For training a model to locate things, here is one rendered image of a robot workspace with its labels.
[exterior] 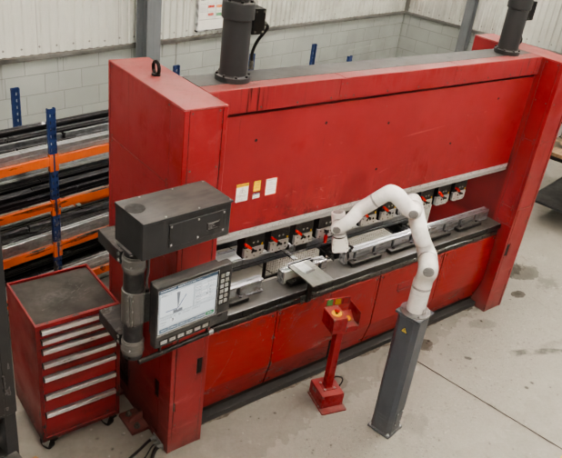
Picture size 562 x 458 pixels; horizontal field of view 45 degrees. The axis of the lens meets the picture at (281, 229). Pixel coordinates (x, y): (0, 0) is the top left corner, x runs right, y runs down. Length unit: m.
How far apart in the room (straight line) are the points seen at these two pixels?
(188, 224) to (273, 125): 1.03
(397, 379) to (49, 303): 2.24
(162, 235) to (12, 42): 4.75
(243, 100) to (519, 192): 2.96
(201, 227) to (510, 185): 3.41
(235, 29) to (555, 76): 2.84
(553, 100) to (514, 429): 2.49
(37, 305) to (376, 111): 2.39
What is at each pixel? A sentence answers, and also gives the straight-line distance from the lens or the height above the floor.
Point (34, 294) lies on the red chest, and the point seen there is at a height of 0.98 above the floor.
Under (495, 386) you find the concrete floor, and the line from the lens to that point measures 5.65.
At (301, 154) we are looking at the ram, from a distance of 4.12.
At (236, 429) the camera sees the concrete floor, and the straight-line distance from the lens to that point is 4.75.
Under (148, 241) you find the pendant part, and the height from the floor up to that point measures 1.85.
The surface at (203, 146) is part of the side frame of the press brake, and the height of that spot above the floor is 2.09.
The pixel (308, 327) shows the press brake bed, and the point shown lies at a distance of 4.83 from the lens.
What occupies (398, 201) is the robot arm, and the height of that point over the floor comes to 1.76.
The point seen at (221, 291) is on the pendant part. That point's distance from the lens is 3.44.
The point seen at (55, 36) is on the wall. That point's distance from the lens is 7.77.
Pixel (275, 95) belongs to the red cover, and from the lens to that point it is 3.81.
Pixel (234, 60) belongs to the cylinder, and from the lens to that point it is 3.69.
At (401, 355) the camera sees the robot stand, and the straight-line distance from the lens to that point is 4.48.
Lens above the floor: 3.40
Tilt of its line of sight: 29 degrees down
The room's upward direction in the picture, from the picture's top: 8 degrees clockwise
